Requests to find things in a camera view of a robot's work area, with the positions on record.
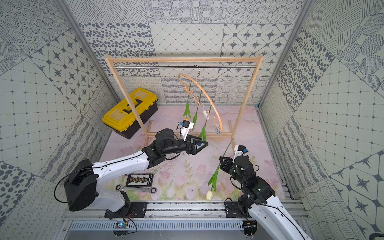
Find yellow black toolbox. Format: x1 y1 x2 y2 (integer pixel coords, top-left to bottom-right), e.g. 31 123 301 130
102 88 158 140

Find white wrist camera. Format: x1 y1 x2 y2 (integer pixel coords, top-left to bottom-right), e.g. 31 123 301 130
234 145 248 159
179 119 194 141

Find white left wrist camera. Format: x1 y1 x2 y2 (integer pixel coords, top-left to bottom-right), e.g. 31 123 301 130
179 119 194 141

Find white clothespin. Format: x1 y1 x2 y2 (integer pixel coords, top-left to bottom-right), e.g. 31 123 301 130
203 110 210 120

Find floral pink table mat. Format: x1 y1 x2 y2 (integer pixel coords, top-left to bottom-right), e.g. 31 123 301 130
96 106 286 200

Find pink tulip flower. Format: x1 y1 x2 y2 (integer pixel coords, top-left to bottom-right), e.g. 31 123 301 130
193 91 202 130

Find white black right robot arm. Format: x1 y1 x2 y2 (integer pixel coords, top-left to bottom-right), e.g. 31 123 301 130
219 155 311 240

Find cream white tulip flower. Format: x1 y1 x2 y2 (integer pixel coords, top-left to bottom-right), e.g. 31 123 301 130
205 138 235 202

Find yellow tulip flower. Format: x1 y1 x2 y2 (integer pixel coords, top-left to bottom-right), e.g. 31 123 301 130
183 82 192 118

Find beige wavy clothes hanger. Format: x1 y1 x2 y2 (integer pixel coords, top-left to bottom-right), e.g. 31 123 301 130
177 65 224 136

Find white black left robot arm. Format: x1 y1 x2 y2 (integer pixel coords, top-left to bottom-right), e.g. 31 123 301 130
64 129 209 213

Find wooden clothes rack frame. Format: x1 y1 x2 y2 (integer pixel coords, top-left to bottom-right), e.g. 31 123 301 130
104 55 264 139

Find silver ratchet wrench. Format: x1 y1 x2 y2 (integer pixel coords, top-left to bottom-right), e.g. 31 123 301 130
115 185 157 195

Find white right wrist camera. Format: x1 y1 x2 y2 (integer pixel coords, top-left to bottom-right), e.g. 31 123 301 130
234 145 248 159

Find beige clothespin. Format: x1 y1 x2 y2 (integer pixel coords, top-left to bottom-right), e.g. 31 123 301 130
186 86 193 96

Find aluminium rail base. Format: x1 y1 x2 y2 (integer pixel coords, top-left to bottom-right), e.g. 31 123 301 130
61 199 310 232

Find black bit set case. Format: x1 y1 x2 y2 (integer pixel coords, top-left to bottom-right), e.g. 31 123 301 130
126 174 154 187

